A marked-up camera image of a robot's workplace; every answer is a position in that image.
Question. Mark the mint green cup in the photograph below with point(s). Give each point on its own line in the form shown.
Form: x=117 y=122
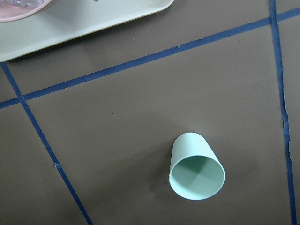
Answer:
x=195 y=171

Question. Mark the beige plastic tray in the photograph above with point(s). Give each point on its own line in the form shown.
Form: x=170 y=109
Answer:
x=63 y=20

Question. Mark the pink bowl with ice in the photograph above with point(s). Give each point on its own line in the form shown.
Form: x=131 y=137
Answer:
x=14 y=10

